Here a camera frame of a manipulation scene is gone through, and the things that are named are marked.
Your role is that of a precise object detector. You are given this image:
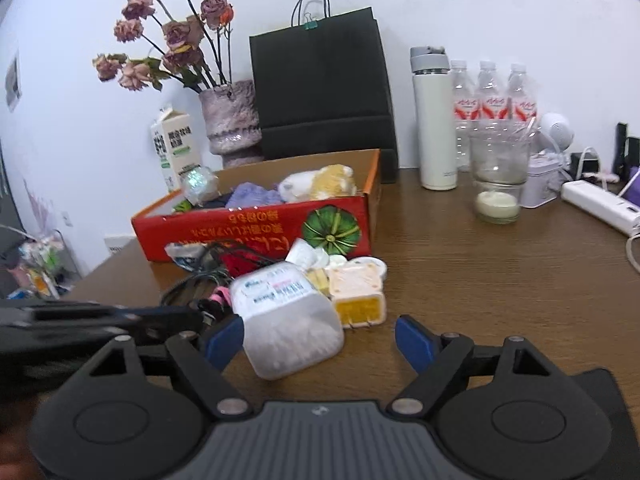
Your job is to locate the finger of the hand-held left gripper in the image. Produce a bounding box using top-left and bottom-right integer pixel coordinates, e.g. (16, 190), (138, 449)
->
(122, 306), (207, 346)

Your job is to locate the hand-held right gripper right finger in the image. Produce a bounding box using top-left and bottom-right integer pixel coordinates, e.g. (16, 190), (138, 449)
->
(385, 313), (568, 422)

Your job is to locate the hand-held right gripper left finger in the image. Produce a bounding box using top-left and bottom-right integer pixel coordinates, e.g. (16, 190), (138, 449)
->
(87, 313), (253, 422)

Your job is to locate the black cable bundle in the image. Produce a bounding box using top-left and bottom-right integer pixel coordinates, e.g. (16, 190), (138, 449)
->
(160, 240), (261, 322)

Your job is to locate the white labelled plastic bottle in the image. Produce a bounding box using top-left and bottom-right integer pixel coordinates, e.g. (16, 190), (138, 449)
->
(229, 262), (346, 381)

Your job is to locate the blue white packet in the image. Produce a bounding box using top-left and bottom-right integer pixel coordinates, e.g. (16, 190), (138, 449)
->
(165, 242), (202, 264)

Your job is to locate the red cardboard box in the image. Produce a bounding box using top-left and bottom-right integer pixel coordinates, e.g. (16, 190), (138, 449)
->
(131, 148), (383, 263)

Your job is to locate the wooden desktop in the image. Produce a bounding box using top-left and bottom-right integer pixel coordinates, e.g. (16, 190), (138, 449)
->
(65, 147), (640, 480)

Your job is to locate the red crumpled item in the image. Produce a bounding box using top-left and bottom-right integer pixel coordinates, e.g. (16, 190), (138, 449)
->
(220, 251), (273, 277)

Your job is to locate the iridescent crinkled bag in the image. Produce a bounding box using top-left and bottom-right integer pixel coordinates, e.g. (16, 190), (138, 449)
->
(181, 166), (221, 201)

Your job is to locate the purple cloth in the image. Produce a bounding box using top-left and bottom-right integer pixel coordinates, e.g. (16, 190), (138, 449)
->
(225, 182), (283, 208)

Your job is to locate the glass candle jar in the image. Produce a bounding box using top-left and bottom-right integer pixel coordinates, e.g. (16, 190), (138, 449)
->
(472, 180), (522, 225)

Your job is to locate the white milk carton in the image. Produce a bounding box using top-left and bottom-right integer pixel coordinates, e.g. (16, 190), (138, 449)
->
(150, 105), (203, 193)

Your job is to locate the yellow and white plush toy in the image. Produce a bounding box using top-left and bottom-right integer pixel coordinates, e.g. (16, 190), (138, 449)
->
(277, 164), (358, 204)

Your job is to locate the clear glass cup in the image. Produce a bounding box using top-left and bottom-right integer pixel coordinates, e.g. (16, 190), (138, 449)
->
(469, 122), (532, 186)

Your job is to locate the lavender tin box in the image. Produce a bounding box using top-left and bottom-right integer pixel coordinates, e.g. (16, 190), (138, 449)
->
(520, 152), (568, 209)

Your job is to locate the white thermos bottle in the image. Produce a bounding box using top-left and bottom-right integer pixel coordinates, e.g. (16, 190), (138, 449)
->
(410, 45), (459, 192)

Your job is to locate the mottled pink ceramic vase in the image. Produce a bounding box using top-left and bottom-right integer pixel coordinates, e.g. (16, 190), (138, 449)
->
(199, 79), (263, 170)

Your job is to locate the white power strip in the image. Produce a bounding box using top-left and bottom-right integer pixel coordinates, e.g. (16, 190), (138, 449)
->
(560, 180), (640, 237)

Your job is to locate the clear water bottle red label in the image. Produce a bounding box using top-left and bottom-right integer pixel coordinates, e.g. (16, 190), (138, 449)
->
(475, 61), (508, 128)
(450, 60), (481, 172)
(506, 63), (539, 128)

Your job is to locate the black power adapter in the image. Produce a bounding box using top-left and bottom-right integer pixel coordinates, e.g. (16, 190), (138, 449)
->
(570, 151), (602, 181)

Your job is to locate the white round speaker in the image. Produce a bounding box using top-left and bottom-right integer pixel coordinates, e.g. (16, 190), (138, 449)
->
(535, 112), (572, 153)

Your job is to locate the dried rose bouquet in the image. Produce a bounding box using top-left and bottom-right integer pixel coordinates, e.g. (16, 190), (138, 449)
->
(91, 0), (236, 93)

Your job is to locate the cluttered wire rack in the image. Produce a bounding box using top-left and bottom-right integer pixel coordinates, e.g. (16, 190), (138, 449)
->
(0, 225), (82, 301)

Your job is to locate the small wall picture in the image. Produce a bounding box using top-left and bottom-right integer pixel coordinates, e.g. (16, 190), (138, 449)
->
(5, 52), (24, 112)

